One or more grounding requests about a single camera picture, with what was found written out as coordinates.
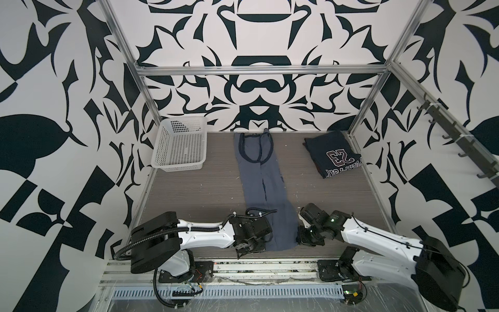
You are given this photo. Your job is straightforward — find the grey blue printed tank top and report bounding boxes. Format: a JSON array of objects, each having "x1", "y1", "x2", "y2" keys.
[{"x1": 234, "y1": 129, "x2": 298, "y2": 252}]

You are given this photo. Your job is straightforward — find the navy tank top red trim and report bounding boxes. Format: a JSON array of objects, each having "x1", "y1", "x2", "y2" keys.
[{"x1": 303, "y1": 131, "x2": 363, "y2": 179}]

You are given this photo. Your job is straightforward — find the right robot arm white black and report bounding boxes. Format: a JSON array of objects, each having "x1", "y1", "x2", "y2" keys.
[{"x1": 297, "y1": 204, "x2": 469, "y2": 311}]

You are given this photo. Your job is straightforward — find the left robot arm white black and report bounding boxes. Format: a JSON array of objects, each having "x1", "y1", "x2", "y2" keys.
[{"x1": 129, "y1": 211, "x2": 273, "y2": 278}]

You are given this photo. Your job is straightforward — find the small green circuit board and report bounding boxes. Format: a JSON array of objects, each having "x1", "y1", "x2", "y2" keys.
[{"x1": 342, "y1": 283, "x2": 366, "y2": 306}]

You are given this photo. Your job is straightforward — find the white plastic laundry basket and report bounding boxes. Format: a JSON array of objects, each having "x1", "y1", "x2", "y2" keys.
[{"x1": 151, "y1": 116, "x2": 207, "y2": 172}]

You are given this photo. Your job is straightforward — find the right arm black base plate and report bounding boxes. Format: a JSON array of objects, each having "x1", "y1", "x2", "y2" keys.
[{"x1": 317, "y1": 260, "x2": 351, "y2": 282}]

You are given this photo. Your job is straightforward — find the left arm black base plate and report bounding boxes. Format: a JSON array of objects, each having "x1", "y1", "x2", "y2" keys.
[{"x1": 158, "y1": 261, "x2": 214, "y2": 283}]

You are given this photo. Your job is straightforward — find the white slotted cable duct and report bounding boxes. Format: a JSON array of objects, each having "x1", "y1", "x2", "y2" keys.
[{"x1": 110, "y1": 285, "x2": 344, "y2": 300}]

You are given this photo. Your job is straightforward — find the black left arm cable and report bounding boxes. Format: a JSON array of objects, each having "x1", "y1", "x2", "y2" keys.
[{"x1": 112, "y1": 225, "x2": 196, "y2": 309}]

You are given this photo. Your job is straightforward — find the black wall hook rack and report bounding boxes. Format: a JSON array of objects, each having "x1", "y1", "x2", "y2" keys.
[{"x1": 418, "y1": 93, "x2": 498, "y2": 188}]

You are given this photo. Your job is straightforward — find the aluminium frame enclosure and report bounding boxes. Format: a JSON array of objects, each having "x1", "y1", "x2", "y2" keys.
[{"x1": 95, "y1": 0, "x2": 499, "y2": 258}]

